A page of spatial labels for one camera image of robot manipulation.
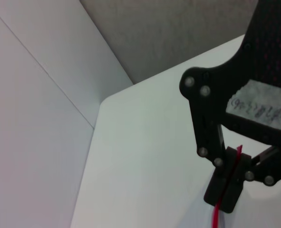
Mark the clear document bag red zipper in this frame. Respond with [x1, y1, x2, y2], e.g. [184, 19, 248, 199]
[211, 144, 243, 228]

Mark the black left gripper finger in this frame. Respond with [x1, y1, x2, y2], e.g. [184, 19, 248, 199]
[222, 146, 281, 214]
[179, 67, 237, 205]

